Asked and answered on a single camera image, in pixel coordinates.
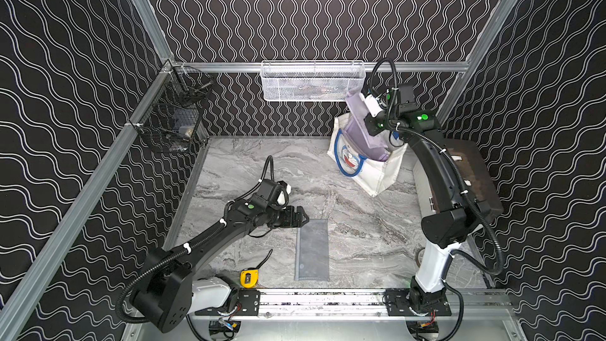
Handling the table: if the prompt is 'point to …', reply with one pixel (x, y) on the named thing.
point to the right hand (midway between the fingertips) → (370, 114)
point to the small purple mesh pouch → (357, 133)
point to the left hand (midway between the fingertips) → (300, 217)
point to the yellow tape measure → (249, 277)
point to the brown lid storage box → (469, 157)
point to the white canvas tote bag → (373, 175)
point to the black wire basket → (173, 120)
